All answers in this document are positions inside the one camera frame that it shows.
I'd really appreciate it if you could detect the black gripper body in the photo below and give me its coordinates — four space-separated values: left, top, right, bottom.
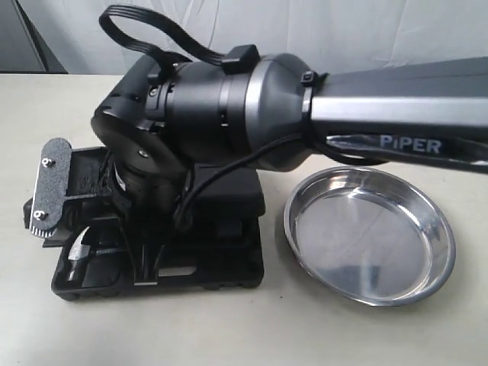
99 151 191 227

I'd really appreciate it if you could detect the black plastic tool case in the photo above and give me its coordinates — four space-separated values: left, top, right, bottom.
24 149 265 301

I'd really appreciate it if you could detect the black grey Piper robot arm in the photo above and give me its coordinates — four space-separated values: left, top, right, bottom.
91 46 487 284

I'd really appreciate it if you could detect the steel claw hammer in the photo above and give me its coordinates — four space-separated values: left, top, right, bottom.
63 226 127 283

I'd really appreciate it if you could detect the round stainless steel tray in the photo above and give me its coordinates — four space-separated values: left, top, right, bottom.
282 167 457 307

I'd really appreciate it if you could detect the white wrinkled backdrop curtain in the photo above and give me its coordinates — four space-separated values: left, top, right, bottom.
21 1 487 75

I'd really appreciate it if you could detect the wrist camera mount plate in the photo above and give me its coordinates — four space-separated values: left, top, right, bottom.
28 136 111 240

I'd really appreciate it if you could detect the black flat ribbon cable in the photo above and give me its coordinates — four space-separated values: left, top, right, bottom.
98 3 226 65

